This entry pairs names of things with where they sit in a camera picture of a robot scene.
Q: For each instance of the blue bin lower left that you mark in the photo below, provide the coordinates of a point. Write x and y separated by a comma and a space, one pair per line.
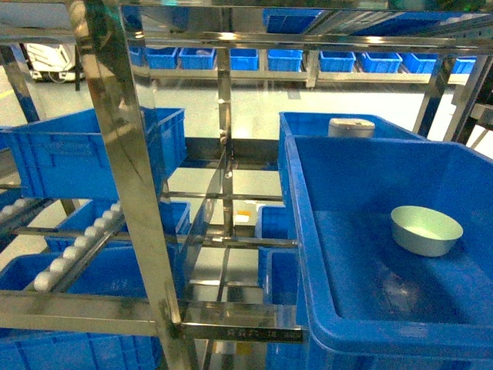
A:
114, 272

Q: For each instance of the green bowl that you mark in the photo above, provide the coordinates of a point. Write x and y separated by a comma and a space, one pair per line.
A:
424, 231

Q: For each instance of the large blue bin centre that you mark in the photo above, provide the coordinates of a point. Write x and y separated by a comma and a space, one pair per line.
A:
369, 303

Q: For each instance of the white cylindrical container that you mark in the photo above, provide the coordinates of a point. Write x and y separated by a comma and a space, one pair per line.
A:
351, 127

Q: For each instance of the large blue bin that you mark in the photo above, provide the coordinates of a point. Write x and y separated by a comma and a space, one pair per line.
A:
65, 157
369, 303

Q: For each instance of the large blue bin left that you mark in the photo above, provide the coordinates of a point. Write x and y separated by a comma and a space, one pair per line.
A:
65, 157

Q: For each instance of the stainless steel shelf rack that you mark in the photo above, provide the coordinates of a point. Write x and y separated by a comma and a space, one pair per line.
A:
103, 37

